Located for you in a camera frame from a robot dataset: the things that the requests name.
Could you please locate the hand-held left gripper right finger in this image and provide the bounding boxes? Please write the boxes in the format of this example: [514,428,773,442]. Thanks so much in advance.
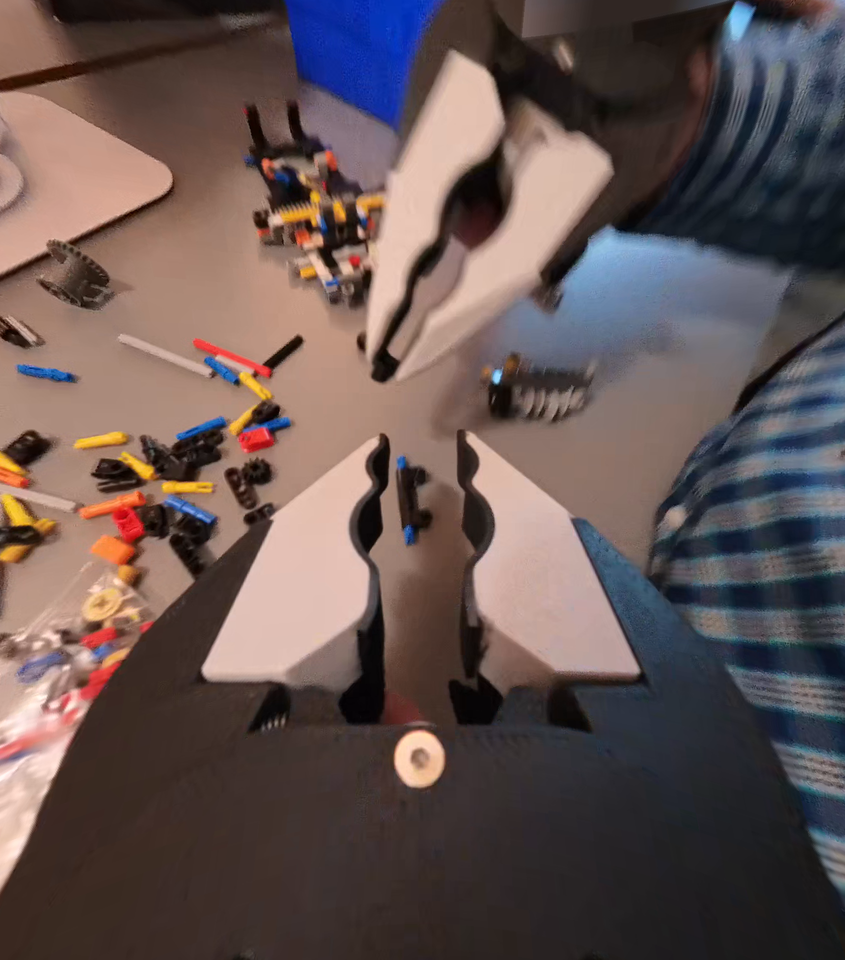
[448,429,644,726]

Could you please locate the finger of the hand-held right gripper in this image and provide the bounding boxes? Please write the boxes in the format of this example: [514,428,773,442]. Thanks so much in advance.
[391,103,616,384]
[364,48,508,382]

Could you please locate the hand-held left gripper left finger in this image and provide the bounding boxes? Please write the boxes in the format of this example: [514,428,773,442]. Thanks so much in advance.
[199,432,391,726]

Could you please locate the black lego beam blue pins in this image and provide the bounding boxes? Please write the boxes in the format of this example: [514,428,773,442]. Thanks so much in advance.
[394,455,433,546]

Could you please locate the person's right forearm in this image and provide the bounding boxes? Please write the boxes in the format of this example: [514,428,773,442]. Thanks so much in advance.
[616,0,845,273]

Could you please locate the partly built lego model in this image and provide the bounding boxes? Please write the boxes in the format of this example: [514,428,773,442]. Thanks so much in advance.
[244,99,388,308]

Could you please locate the pile of loose lego pieces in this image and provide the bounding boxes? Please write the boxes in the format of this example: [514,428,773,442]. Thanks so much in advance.
[0,307,307,625]

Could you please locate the red lego axle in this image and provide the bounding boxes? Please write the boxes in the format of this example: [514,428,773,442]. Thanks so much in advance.
[192,338,274,379]

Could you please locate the clear bag of lego parts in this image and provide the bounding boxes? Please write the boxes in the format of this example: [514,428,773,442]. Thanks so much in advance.
[0,561,157,834]

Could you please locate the blue plastic bin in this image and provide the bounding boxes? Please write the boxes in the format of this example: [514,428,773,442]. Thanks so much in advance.
[283,0,448,130]

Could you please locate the blue plaid shirt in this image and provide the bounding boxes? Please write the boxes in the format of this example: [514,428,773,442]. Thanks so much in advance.
[646,273,845,960]

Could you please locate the white stand base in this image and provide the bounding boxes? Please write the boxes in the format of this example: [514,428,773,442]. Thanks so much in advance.
[0,0,175,303]

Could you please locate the black gear wheel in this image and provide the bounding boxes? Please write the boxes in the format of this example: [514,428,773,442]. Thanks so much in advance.
[37,238,115,311]

